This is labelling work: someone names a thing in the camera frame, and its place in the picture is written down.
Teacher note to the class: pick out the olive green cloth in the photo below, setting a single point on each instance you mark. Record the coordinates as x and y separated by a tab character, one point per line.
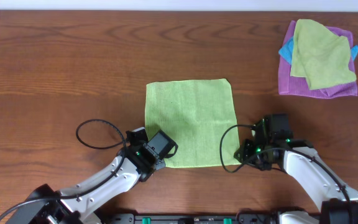
320	56

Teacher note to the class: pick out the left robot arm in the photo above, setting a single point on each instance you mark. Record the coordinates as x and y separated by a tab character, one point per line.
77	204

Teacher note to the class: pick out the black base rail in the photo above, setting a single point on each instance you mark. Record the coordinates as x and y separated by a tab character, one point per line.
247	217

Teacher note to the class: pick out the bright green cloth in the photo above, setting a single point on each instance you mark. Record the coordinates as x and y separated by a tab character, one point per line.
199	116

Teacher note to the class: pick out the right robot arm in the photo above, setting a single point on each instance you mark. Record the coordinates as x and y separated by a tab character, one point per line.
336	201

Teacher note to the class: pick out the purple cloth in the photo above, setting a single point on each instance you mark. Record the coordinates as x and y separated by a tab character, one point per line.
288	85

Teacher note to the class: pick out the blue cloth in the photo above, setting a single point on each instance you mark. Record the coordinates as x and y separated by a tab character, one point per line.
286	51

